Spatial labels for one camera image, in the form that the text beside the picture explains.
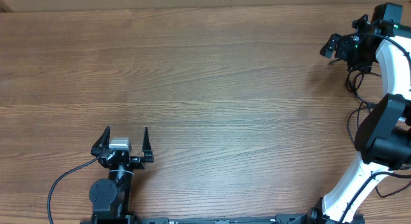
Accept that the black USB cable bundle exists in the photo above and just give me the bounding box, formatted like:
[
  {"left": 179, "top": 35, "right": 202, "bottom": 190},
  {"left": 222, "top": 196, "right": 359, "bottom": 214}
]
[{"left": 328, "top": 56, "right": 383, "bottom": 109}]

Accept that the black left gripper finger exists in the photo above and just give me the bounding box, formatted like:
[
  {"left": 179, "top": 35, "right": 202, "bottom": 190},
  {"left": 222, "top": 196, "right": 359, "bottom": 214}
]
[
  {"left": 142, "top": 127, "right": 154, "bottom": 162},
  {"left": 91, "top": 126, "right": 110, "bottom": 156}
]

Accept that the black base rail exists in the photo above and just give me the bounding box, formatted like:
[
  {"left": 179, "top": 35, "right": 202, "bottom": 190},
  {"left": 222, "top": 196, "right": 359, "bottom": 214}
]
[{"left": 80, "top": 212, "right": 365, "bottom": 224}]

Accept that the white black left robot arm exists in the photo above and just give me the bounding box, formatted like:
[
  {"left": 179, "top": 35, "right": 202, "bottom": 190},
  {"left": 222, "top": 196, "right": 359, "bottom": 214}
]
[{"left": 89, "top": 127, "right": 154, "bottom": 223}]

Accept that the thin black separated USB cable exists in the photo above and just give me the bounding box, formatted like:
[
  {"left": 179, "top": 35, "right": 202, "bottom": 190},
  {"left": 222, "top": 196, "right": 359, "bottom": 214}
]
[{"left": 374, "top": 177, "right": 411, "bottom": 199}]

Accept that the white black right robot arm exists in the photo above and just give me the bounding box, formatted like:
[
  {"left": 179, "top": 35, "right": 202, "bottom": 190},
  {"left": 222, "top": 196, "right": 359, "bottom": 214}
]
[{"left": 288, "top": 3, "right": 410, "bottom": 223}]

